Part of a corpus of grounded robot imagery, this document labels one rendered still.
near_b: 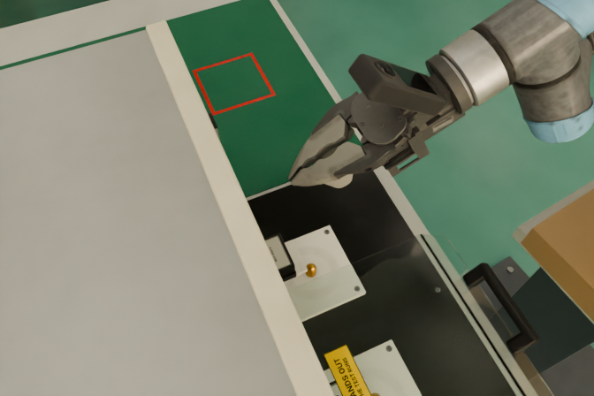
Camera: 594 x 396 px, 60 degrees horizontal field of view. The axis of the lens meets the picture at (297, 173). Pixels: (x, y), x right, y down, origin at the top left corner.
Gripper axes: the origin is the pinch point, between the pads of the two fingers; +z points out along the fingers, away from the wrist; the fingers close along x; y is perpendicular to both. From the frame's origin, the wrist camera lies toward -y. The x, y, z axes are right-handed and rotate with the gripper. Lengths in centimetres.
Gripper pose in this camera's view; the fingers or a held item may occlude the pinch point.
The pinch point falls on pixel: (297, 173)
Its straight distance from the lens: 57.9
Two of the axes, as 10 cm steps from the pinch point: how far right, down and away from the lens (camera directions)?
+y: 4.0, 3.6, 8.4
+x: -4.1, -7.6, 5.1
